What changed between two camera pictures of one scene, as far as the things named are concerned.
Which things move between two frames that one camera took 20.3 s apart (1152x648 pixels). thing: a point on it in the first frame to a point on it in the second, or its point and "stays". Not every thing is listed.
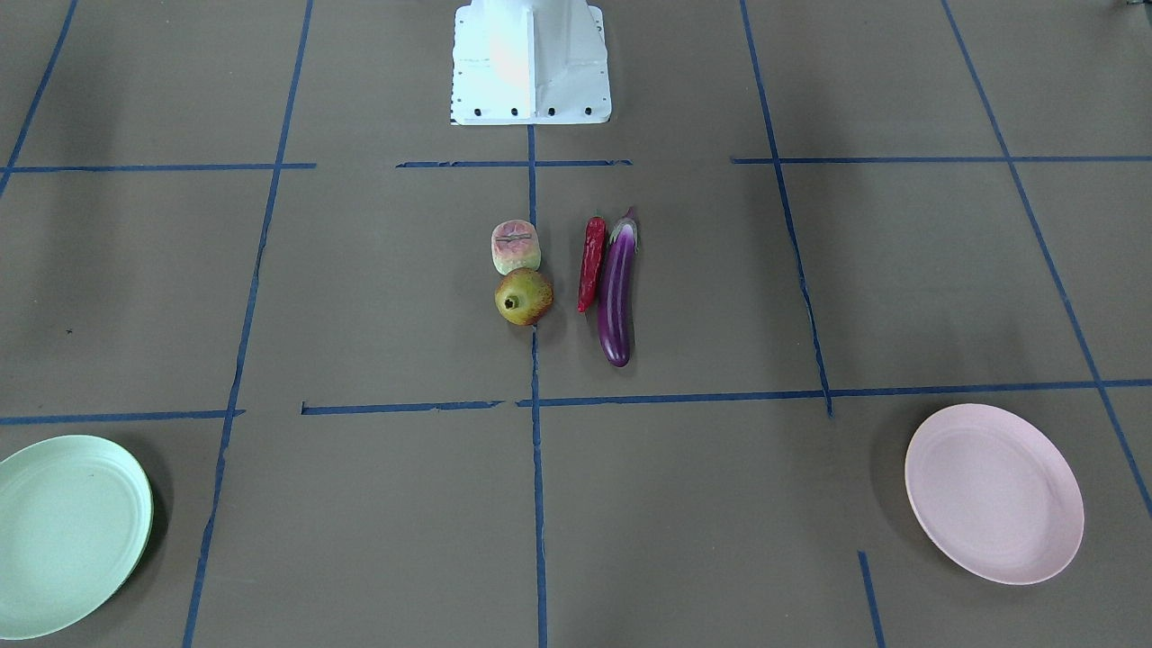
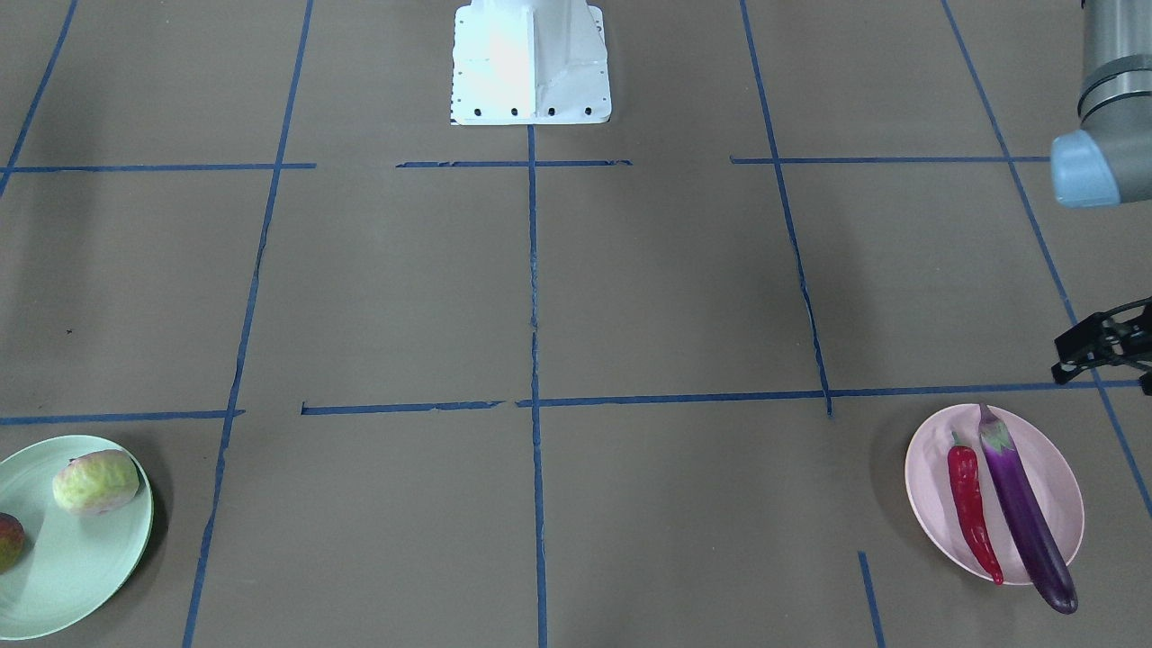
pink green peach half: x=515 y=245 to x=96 y=482
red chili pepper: x=593 y=259 to x=966 y=486
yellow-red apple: x=524 y=297 to x=12 y=542
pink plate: x=994 y=494 stays
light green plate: x=76 y=519 stays
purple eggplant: x=616 y=292 to x=1045 y=557
